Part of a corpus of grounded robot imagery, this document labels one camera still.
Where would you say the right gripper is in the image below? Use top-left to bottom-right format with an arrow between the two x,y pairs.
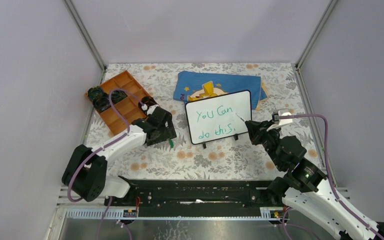
244,118 -> 284,169

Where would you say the small whiteboard black frame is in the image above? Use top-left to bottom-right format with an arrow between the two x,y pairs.
184,90 -> 252,145

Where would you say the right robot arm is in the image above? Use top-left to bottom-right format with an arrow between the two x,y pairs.
244,120 -> 384,240

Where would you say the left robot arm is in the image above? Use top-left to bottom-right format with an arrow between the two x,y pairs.
61,104 -> 177,206

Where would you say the dark rolled fabric right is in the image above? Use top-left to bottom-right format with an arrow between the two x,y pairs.
140,96 -> 158,107

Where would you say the dark rolled fabric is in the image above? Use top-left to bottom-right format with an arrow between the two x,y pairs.
140,96 -> 158,107
109,89 -> 127,104
86,86 -> 111,113

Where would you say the floral table cloth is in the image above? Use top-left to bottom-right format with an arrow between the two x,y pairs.
104,63 -> 305,180

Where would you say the blue cartoon cloth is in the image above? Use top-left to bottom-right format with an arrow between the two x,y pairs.
173,71 -> 269,110

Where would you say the orange compartment tray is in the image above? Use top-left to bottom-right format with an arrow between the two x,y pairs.
95,70 -> 151,135

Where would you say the dark rolled fabric middle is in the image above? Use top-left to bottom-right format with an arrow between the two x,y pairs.
109,89 -> 127,104

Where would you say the dark rolled fabric left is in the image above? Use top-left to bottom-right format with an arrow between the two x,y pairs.
86,86 -> 111,113

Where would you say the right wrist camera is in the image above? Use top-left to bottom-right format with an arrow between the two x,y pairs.
271,108 -> 293,129

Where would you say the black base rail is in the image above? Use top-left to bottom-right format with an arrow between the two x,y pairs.
89,178 -> 329,220

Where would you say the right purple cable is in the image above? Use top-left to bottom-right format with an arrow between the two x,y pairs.
279,113 -> 384,240

